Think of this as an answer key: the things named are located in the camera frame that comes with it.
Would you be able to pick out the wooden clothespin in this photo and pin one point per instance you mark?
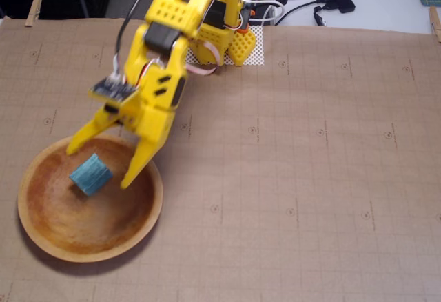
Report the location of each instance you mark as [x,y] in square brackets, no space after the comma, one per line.
[33,9]
[435,22]

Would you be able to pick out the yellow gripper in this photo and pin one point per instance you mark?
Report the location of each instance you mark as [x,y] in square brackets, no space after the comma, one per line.
[153,123]

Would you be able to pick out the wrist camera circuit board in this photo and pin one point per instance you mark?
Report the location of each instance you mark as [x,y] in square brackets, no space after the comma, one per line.
[112,88]

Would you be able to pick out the blue painted wooden block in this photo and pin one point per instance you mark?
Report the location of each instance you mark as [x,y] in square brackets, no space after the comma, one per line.
[90,175]

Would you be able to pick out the round wooden bowl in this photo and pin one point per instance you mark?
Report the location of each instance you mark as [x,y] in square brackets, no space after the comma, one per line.
[89,226]

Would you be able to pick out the brown gridded gift wrap paper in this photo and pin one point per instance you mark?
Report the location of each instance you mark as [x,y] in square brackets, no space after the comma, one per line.
[275,212]

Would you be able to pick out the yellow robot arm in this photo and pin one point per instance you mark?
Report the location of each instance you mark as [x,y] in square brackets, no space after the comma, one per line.
[179,2]

